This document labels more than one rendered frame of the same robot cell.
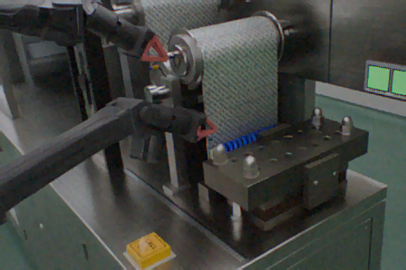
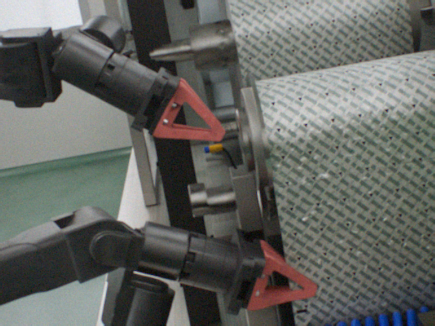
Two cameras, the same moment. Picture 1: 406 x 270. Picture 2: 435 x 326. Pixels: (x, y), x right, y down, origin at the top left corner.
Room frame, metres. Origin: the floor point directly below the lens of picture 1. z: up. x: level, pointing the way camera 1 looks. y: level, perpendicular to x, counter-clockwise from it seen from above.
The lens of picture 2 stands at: (0.28, -0.41, 1.46)
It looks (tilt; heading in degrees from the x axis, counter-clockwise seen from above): 15 degrees down; 33
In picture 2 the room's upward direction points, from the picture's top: 10 degrees counter-clockwise
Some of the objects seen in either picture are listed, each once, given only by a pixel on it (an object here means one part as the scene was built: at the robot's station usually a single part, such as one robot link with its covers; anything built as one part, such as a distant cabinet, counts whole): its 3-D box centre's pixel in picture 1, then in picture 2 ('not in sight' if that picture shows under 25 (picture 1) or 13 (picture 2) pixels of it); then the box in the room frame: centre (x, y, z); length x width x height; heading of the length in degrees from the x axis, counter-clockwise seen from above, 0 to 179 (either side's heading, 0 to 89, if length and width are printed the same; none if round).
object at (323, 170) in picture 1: (322, 180); not in sight; (0.91, -0.27, 0.96); 0.10 x 0.03 x 0.11; 124
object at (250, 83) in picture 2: (185, 59); (259, 136); (1.04, 0.03, 1.25); 0.15 x 0.01 x 0.15; 34
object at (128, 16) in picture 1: (121, 14); (212, 44); (1.24, 0.19, 1.33); 0.06 x 0.06 x 0.06; 34
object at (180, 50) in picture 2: not in sight; (171, 52); (1.20, 0.24, 1.33); 0.06 x 0.03 x 0.03; 124
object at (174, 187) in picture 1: (170, 137); (246, 288); (1.05, 0.08, 1.05); 0.06 x 0.05 x 0.31; 124
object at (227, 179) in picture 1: (288, 157); not in sight; (0.98, -0.20, 1.00); 0.40 x 0.16 x 0.06; 124
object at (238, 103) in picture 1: (243, 105); (390, 246); (1.06, -0.11, 1.12); 0.23 x 0.01 x 0.18; 124
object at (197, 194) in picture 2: (151, 93); (199, 199); (1.03, 0.11, 1.18); 0.04 x 0.02 x 0.04; 34
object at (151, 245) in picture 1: (148, 250); not in sight; (0.78, 0.14, 0.91); 0.07 x 0.07 x 0.02; 34
